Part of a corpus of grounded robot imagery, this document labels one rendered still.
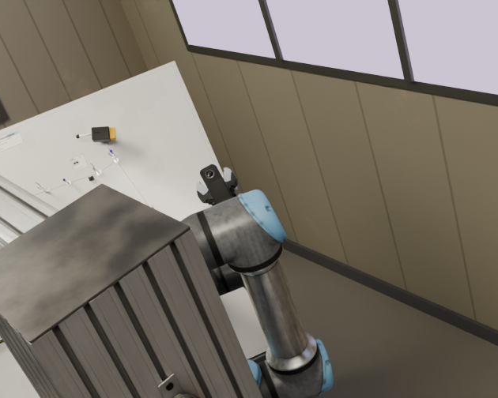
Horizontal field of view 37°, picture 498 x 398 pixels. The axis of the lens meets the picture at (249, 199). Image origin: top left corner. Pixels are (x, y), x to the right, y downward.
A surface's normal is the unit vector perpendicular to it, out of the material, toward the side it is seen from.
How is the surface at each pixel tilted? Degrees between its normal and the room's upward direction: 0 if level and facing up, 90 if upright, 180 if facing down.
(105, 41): 90
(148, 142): 54
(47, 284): 0
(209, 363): 90
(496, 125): 90
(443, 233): 90
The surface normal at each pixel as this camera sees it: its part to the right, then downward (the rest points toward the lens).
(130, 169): 0.04, -0.11
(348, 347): -0.29, -0.81
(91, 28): 0.62, 0.25
